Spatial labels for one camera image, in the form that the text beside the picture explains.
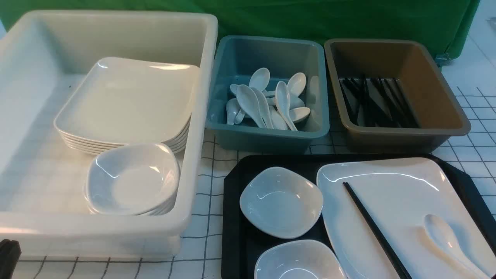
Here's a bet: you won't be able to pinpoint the large white plastic bin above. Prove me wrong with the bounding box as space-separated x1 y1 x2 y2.
1 10 218 260

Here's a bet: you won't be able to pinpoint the blue plastic spoon bin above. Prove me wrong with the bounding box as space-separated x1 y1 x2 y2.
206 35 330 154

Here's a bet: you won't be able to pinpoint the white bowl front tray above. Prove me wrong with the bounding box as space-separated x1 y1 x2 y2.
254 239 347 279

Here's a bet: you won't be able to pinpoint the white spoon in bin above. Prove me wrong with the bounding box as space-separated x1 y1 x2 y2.
236 84 274 129

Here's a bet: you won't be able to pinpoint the white bowl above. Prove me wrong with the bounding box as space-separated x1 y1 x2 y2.
239 167 324 239

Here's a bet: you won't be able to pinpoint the brown plastic chopstick bin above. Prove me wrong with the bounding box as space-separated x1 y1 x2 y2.
324 39 471 153

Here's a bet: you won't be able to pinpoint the green backdrop cloth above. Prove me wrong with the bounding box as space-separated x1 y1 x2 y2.
0 0 480 59

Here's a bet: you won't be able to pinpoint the checkered white tablecloth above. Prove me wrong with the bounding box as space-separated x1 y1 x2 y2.
0 35 496 279

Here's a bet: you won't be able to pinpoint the stack of white bowls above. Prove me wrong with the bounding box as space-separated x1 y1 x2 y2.
83 143 181 215

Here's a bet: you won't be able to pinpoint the black chopsticks in bin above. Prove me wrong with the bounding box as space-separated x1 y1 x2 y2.
338 75 420 128

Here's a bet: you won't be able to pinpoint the stack of white plates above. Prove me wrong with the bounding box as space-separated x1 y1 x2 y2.
53 57 200 154

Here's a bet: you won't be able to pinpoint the black chopstick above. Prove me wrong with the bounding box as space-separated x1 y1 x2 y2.
343 182 411 279

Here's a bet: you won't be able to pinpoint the large white square plate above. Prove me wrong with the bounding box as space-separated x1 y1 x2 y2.
317 157 496 279

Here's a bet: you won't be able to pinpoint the white spoon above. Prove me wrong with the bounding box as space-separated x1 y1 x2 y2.
275 81 297 131
287 72 307 97
236 84 274 129
248 67 270 91
423 214 490 279

